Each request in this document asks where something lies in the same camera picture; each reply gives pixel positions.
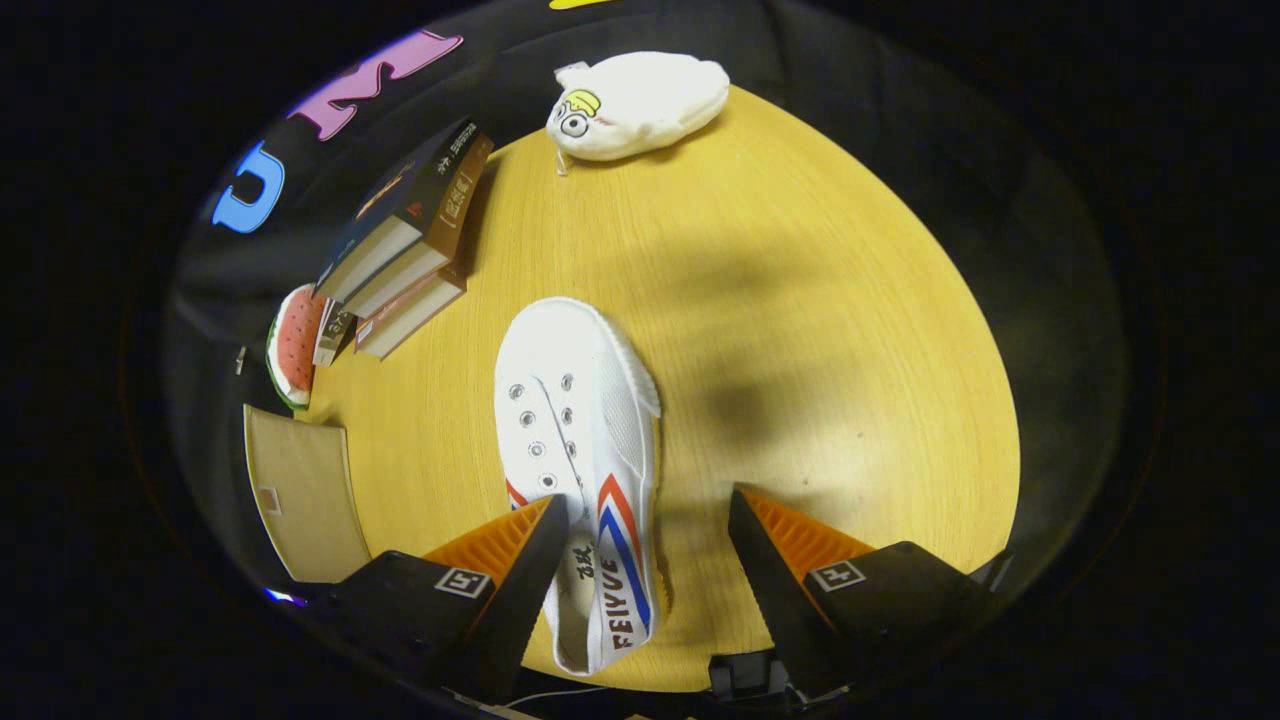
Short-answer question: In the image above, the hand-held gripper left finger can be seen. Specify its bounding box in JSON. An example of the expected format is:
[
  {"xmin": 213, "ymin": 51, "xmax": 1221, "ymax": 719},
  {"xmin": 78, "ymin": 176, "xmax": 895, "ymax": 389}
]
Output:
[{"xmin": 300, "ymin": 493, "xmax": 571, "ymax": 706}]

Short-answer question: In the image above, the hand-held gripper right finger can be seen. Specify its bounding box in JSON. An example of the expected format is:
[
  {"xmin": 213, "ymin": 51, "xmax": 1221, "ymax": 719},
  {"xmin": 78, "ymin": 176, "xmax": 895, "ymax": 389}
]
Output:
[{"xmin": 727, "ymin": 485, "xmax": 1006, "ymax": 701}]

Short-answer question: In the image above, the beige fabric storage box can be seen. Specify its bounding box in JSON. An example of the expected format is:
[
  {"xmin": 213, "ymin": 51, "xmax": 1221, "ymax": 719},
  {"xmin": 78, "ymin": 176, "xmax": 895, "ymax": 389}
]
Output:
[{"xmin": 243, "ymin": 404, "xmax": 373, "ymax": 586}]

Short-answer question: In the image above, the white striped canvas shoe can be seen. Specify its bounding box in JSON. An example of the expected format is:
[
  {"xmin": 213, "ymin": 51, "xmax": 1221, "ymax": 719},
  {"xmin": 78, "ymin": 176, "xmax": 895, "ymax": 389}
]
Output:
[{"xmin": 493, "ymin": 297, "xmax": 663, "ymax": 677}]

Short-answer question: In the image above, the reddish brown cover book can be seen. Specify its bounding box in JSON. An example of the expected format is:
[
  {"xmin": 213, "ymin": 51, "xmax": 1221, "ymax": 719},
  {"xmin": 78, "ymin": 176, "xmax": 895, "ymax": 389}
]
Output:
[{"xmin": 353, "ymin": 262, "xmax": 468, "ymax": 361}]

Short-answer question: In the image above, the white portrait cover book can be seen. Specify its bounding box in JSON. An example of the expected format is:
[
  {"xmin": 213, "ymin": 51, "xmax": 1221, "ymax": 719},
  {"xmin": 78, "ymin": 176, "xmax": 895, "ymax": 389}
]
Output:
[{"xmin": 312, "ymin": 300, "xmax": 359, "ymax": 368}]

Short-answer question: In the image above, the watermelon slice toy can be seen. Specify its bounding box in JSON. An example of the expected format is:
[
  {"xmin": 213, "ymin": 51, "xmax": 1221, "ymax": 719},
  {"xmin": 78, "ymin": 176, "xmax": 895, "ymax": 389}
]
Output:
[{"xmin": 265, "ymin": 283, "xmax": 331, "ymax": 411}]

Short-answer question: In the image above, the dark brown spine book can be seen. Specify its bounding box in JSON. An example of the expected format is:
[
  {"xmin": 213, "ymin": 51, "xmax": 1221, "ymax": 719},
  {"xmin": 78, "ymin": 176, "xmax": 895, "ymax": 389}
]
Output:
[{"xmin": 340, "ymin": 135, "xmax": 496, "ymax": 321}]

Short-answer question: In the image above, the black cover book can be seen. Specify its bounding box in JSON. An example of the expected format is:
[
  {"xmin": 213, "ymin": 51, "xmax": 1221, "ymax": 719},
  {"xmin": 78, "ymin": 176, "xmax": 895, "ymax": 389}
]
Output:
[{"xmin": 313, "ymin": 117, "xmax": 481, "ymax": 304}]

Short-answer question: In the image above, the white plush toy with eyes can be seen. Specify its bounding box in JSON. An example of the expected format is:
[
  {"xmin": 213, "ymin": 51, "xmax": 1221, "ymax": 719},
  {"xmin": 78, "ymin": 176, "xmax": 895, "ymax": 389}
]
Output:
[{"xmin": 546, "ymin": 52, "xmax": 731, "ymax": 176}]

